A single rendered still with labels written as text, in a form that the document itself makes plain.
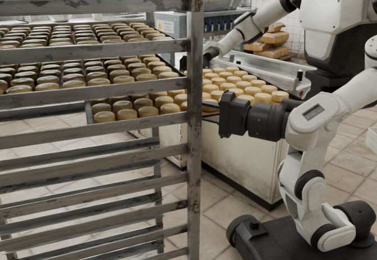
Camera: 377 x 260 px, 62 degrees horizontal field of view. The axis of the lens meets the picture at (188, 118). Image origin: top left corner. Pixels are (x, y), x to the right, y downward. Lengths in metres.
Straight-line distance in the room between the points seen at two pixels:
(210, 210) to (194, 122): 1.41
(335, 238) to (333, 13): 1.00
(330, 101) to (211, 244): 1.34
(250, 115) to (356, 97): 0.24
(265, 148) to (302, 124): 1.24
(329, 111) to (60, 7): 0.59
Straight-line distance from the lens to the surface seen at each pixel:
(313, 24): 1.21
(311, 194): 1.36
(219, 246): 1.91
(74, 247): 1.52
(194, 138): 0.79
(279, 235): 1.78
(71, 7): 0.69
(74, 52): 0.70
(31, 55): 0.71
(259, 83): 1.06
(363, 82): 0.81
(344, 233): 1.67
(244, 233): 1.72
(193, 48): 0.72
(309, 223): 1.56
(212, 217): 2.08
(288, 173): 1.39
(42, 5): 0.69
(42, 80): 0.82
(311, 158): 1.33
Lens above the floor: 1.36
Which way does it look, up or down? 23 degrees down
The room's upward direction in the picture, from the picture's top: straight up
